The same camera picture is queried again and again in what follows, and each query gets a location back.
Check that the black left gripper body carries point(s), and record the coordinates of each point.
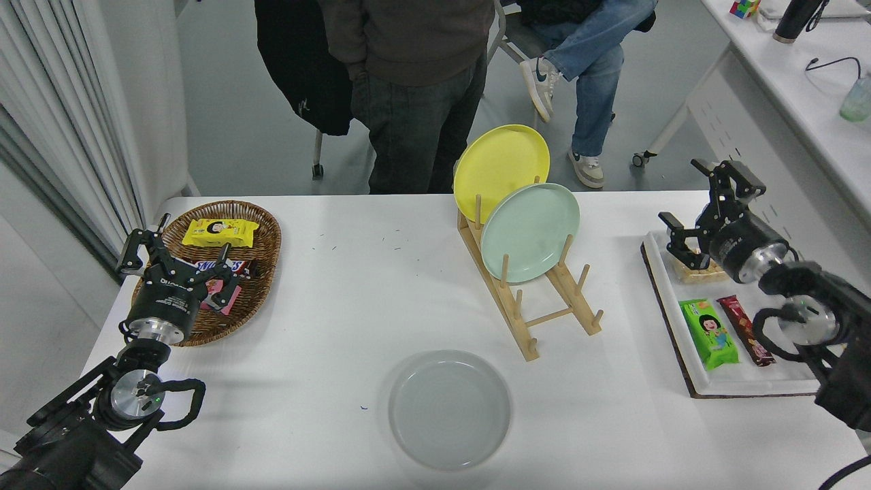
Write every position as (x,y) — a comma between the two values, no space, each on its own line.
(167,299)

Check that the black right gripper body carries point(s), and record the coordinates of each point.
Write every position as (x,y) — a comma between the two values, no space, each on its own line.
(745,241)

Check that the grey plate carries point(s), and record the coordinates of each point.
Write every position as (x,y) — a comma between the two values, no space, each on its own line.
(449,408)

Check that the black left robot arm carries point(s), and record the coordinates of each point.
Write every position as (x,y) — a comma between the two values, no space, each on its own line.
(68,449)

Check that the mint green plate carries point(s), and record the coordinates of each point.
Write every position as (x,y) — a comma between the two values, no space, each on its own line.
(531,235)

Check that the wooden plate rack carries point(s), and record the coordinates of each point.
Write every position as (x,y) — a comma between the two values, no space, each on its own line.
(529,347)

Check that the yellow plate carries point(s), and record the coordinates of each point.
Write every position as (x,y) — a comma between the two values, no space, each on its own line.
(497,170)

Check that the brown Snickers bar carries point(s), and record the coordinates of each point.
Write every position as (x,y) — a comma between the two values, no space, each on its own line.
(204,264)

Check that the pink snack packet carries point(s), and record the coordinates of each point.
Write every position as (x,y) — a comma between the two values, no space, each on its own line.
(233,299)

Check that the clear packet of nut biscuits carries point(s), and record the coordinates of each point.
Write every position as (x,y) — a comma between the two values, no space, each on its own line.
(701,275)

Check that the yellow snack packet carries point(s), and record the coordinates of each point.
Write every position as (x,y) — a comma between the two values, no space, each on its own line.
(221,233)

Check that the brown wicker basket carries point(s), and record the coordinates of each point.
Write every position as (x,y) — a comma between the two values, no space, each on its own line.
(262,224)

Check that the dark red snack bar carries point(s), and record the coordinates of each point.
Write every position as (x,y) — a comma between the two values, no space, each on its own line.
(742,327)

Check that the green snack packet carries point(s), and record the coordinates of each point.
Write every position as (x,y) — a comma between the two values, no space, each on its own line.
(709,333)

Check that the white tray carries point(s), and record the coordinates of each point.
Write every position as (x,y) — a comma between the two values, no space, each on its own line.
(708,381)

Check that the brown board under tray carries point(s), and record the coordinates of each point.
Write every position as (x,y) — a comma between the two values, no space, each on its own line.
(701,395)

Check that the pale green glass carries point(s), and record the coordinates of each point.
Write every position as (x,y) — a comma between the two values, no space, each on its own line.
(857,102)

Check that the chair leg with castor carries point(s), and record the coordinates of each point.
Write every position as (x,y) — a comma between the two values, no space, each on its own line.
(318,153)

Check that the seated person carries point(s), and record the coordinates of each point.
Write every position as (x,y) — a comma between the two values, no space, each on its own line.
(592,88)

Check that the white vertical curtain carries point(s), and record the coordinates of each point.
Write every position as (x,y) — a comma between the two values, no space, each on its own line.
(54,102)

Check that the black bottle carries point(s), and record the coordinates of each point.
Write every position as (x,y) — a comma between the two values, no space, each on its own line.
(793,20)

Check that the colourful puzzle cube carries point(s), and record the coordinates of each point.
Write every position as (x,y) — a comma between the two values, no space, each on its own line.
(745,8)

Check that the silver laptop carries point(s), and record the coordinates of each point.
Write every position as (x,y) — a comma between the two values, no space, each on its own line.
(844,8)

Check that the black jacket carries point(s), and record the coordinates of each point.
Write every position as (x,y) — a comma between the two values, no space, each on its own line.
(299,68)

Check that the standing person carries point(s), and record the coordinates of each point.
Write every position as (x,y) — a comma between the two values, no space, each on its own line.
(408,122)

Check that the grey office chair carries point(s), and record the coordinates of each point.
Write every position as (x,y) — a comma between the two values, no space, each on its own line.
(524,37)

